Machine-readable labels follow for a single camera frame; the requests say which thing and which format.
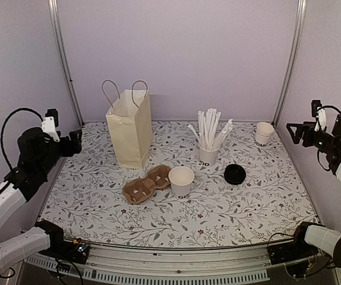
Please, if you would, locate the brown cardboard cup carrier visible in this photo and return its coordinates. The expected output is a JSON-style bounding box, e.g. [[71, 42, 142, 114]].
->
[[122, 165, 171, 205]]

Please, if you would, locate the aluminium frame post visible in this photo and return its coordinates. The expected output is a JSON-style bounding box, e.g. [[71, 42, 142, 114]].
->
[[48, 0, 84, 126], [272, 0, 307, 128]]

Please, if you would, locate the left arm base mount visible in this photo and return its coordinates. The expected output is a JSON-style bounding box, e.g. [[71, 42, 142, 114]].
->
[[34, 220, 90, 264]]

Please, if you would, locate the front aluminium rail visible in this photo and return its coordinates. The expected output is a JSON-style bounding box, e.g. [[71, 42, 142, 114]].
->
[[18, 237, 341, 285]]

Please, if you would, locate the white paper coffee cup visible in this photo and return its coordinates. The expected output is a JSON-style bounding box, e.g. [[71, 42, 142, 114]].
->
[[168, 166, 195, 199]]

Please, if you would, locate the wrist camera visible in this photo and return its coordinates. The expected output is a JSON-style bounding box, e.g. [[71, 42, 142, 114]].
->
[[311, 100, 327, 131], [41, 109, 60, 143]]

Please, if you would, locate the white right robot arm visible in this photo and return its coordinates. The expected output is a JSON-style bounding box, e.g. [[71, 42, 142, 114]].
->
[[285, 115, 341, 268]]

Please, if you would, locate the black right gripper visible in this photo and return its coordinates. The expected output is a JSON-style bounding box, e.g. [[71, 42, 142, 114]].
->
[[288, 122, 338, 154]]

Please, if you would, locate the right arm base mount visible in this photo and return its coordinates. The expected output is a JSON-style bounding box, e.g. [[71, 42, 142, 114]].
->
[[267, 221, 318, 279]]

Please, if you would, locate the white paper cup far corner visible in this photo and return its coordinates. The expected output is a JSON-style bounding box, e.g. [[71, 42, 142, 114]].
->
[[255, 122, 274, 147]]

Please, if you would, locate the floral patterned table mat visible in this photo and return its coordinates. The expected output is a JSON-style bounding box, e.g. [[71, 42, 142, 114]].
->
[[40, 122, 318, 248]]

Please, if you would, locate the black plastic cup lid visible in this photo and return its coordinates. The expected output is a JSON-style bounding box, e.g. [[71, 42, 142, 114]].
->
[[224, 164, 246, 185]]

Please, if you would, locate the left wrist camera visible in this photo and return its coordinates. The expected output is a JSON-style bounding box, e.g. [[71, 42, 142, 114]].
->
[[41, 109, 60, 143]]

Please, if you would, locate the white cup holding straws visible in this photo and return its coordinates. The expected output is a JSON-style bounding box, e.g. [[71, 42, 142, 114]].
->
[[198, 143, 219, 167]]

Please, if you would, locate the cream paper bag with handles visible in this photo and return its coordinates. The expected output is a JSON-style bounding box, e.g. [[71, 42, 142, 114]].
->
[[101, 80, 153, 169]]

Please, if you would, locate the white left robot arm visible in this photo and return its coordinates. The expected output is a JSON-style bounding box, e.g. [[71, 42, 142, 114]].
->
[[0, 127, 83, 279]]

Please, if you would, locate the bundle of white wrapped straws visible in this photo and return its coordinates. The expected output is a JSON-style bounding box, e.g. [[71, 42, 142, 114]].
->
[[187, 108, 233, 151]]

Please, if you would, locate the right aluminium frame post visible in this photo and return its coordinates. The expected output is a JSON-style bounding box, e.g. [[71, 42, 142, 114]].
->
[[272, 0, 307, 128]]

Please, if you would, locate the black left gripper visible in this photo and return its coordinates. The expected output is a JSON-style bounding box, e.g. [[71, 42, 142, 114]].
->
[[37, 128, 83, 177]]

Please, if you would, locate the left aluminium frame post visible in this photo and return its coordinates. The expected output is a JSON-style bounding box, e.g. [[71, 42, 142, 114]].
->
[[48, 0, 84, 126]]

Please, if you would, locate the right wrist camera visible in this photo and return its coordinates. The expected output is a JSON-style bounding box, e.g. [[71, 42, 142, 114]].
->
[[311, 100, 327, 131]]

